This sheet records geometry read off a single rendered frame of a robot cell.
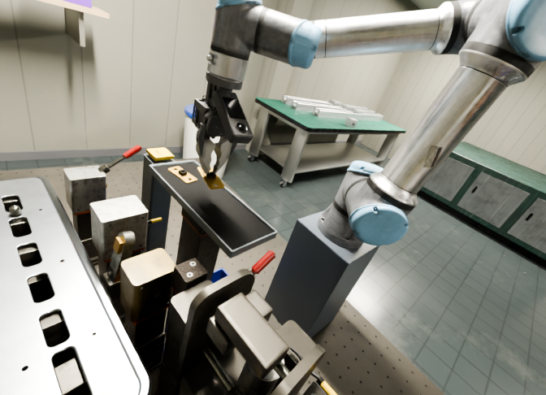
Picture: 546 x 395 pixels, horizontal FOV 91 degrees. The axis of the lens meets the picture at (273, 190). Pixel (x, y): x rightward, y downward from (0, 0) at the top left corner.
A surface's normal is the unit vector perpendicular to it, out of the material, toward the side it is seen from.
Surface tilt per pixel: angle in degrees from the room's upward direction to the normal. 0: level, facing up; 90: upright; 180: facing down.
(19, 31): 90
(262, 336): 0
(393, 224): 98
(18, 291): 0
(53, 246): 0
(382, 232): 98
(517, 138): 90
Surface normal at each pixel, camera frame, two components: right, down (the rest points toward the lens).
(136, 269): 0.28, -0.84
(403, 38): -0.09, 0.70
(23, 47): 0.64, 0.53
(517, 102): -0.72, 0.15
